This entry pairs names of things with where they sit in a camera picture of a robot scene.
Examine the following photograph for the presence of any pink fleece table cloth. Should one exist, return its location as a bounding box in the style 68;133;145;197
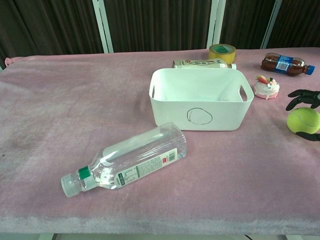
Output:
0;47;320;236

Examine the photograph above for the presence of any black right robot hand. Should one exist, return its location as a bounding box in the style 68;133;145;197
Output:
286;89;320;142

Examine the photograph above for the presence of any clear plastic water bottle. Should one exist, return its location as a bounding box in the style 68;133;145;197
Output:
60;122;188;199

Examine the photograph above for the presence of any white plastic storage bin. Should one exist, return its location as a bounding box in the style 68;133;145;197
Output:
149;67;255;132

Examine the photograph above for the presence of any yellow tennis ball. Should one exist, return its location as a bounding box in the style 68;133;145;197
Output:
286;107;320;135

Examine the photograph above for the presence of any dark cola bottle blue label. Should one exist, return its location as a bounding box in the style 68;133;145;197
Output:
260;52;316;76

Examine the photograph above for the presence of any cream milk tea bottle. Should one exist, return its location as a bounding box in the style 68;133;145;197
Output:
171;58;237;70

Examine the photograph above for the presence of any white frame post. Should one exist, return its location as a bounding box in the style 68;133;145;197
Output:
260;0;287;50
208;0;227;50
91;0;115;54

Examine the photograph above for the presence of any dark brown curtain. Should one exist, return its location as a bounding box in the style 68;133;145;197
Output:
0;0;320;70

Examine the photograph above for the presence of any pink toy cake with strawberry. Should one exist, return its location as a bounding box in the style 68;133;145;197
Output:
253;74;280;100

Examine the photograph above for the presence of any yellow tape roll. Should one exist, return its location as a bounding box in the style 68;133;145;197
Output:
208;44;237;63

